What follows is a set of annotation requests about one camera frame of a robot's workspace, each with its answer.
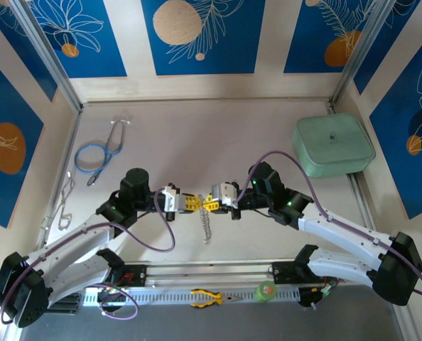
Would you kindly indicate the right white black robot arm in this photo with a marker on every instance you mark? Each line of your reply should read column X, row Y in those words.
column 339, row 231

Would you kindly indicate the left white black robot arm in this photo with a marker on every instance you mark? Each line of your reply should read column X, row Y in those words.
column 76, row 245

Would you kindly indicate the blue stethoscope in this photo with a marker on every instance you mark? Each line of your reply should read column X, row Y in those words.
column 107, row 151

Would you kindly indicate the silver metal forceps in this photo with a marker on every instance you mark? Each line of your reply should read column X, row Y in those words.
column 69, row 174

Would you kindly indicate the green tape roll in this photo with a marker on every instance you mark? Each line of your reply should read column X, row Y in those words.
column 266, row 293

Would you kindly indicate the black profile block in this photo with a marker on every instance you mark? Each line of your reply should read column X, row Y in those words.
column 67, row 305

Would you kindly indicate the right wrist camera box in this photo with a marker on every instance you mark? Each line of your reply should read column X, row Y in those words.
column 220, row 192

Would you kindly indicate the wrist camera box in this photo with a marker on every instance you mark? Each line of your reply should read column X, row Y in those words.
column 172, row 199
column 220, row 192

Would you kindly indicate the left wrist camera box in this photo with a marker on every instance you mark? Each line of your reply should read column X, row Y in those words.
column 172, row 199

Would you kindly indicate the aluminium mounting rail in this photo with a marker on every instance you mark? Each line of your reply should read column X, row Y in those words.
column 204, row 271

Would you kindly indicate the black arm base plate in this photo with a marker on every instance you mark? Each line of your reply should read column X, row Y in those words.
column 282, row 273
column 138, row 275

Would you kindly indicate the aluminium frame post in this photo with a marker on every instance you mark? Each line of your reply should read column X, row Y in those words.
column 47, row 53
column 360, row 46

